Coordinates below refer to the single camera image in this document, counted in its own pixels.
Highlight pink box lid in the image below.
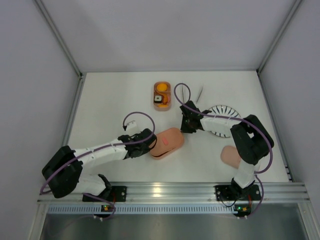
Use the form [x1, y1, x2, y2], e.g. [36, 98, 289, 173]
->
[220, 145, 241, 169]
[153, 127, 185, 149]

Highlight yellow toy chicken drumstick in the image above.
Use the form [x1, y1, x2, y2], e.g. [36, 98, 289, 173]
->
[157, 104, 168, 108]

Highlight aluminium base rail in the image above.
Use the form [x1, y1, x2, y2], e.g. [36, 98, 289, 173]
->
[37, 181, 310, 204]

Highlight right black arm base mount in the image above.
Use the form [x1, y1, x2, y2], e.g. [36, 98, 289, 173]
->
[214, 184, 262, 202]

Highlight orange round toy food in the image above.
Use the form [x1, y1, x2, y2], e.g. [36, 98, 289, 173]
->
[156, 83, 168, 92]

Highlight striped round plate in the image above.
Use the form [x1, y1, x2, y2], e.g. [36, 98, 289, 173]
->
[201, 105, 241, 138]

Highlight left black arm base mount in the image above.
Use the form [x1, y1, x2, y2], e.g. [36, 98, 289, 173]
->
[82, 185, 127, 203]

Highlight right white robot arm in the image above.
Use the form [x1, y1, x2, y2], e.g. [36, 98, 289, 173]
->
[180, 100, 274, 195]

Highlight black white sushi roll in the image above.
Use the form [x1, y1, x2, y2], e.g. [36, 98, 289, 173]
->
[154, 95, 163, 104]

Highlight metal tongs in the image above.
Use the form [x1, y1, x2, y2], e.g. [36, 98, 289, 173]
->
[180, 82, 204, 104]

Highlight pink lunch box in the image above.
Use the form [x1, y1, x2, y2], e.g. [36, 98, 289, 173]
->
[149, 145, 182, 160]
[152, 81, 172, 112]

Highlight left aluminium frame post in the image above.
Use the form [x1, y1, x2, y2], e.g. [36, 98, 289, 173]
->
[33, 0, 83, 79]

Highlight grey slotted cable duct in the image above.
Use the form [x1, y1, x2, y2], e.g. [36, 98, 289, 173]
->
[47, 204, 236, 215]

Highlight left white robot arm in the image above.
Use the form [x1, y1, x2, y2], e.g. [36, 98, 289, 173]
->
[41, 121, 157, 202]

